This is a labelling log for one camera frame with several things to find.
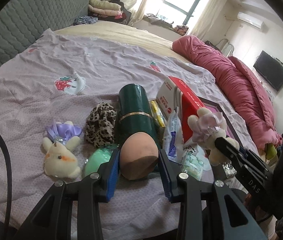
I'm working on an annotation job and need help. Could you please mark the plush bunny pink bow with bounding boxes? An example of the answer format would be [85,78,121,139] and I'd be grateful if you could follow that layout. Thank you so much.
[188,107,240,166]

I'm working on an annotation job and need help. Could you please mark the green flower tissue pack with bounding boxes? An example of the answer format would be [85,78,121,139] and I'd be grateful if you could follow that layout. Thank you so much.
[181,153,204,181]

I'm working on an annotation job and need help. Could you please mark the plush bunny purple bow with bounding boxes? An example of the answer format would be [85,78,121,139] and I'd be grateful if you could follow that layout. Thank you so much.
[42,121,82,179]

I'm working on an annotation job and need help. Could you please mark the beige makeup sponge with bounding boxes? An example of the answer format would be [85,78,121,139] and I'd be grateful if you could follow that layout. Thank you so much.
[120,132,158,180]

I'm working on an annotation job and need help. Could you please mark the pink red quilt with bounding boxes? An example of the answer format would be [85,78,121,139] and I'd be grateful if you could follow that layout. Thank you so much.
[172,35,282,150]

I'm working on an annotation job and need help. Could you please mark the blue white plastic pouch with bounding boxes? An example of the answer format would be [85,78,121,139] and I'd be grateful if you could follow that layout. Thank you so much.
[163,111,184,163]

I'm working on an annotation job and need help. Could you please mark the green round sponge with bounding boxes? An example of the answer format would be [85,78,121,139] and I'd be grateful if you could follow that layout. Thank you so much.
[83,145,116,177]

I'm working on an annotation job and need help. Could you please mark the yellow sachet packet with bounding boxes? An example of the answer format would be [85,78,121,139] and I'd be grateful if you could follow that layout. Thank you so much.
[150,100,166,138]

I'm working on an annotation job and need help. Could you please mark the red tissue box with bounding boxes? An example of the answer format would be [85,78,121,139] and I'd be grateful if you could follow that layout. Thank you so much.
[156,76,205,143]

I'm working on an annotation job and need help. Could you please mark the leopard print scrunchie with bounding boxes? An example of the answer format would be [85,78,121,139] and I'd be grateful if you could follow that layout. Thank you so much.
[84,102,116,148]

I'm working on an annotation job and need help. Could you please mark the dark green cylinder bottle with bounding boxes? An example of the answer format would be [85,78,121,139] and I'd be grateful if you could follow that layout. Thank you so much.
[114,83,161,148]

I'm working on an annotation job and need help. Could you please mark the white air conditioner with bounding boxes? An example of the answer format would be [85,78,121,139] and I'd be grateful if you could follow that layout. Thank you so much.
[237,12,264,29]

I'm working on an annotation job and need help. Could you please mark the lilac patterned bed sheet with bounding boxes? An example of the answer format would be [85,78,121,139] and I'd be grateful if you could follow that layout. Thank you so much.
[0,29,257,239]

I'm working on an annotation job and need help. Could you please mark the right cream curtain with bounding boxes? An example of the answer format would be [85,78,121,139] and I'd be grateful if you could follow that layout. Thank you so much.
[188,0,228,40]

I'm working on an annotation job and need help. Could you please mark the clothes on window sill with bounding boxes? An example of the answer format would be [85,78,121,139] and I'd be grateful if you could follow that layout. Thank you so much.
[143,14,189,36]

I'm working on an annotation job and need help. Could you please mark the folded blankets pile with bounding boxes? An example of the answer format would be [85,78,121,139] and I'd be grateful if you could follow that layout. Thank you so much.
[88,0,122,18]

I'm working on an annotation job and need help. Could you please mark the dark floral cloth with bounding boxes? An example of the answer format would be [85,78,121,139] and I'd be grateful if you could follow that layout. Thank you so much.
[73,15,98,25]

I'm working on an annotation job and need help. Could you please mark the grey quilted headboard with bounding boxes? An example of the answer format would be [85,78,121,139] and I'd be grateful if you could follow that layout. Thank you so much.
[0,0,89,66]

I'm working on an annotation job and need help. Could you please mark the wall mounted black television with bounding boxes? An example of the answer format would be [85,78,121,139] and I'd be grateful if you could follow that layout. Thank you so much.
[254,50,283,92]

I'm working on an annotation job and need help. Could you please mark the window with dark frame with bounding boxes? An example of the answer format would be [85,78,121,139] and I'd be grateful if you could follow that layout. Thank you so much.
[156,0,208,26]

